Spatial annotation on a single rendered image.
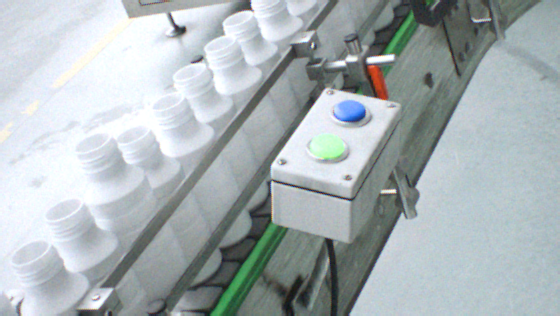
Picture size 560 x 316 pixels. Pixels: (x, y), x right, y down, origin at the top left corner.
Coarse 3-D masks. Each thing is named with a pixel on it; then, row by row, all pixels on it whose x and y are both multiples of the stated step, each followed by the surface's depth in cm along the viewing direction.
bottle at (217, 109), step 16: (192, 64) 111; (176, 80) 108; (192, 80) 108; (208, 80) 109; (192, 96) 108; (208, 96) 109; (224, 96) 111; (208, 112) 109; (224, 112) 109; (224, 128) 110; (240, 128) 111; (240, 144) 111; (240, 160) 111; (256, 160) 114; (240, 176) 112; (240, 192) 113; (256, 192) 113; (256, 208) 114
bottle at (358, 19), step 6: (348, 0) 137; (354, 0) 137; (360, 0) 138; (354, 6) 138; (360, 6) 138; (354, 12) 138; (360, 12) 138; (366, 12) 140; (354, 18) 138; (360, 18) 139; (366, 18) 139; (360, 24) 139; (372, 30) 141; (366, 36) 140; (372, 36) 141; (366, 42) 140; (372, 42) 141
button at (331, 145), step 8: (320, 136) 97; (328, 136) 97; (336, 136) 97; (312, 144) 96; (320, 144) 96; (328, 144) 96; (336, 144) 96; (320, 152) 95; (328, 152) 95; (336, 152) 95
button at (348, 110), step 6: (342, 102) 101; (348, 102) 101; (354, 102) 101; (336, 108) 101; (342, 108) 100; (348, 108) 100; (354, 108) 100; (360, 108) 100; (336, 114) 100; (342, 114) 100; (348, 114) 100; (354, 114) 100; (360, 114) 100; (342, 120) 100; (348, 120) 100; (354, 120) 100
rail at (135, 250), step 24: (336, 0) 130; (384, 0) 142; (312, 24) 124; (336, 72) 129; (264, 96) 114; (240, 120) 109; (216, 144) 105; (192, 168) 102; (264, 168) 113; (168, 216) 98; (144, 240) 94; (216, 240) 104; (120, 264) 91; (192, 264) 100
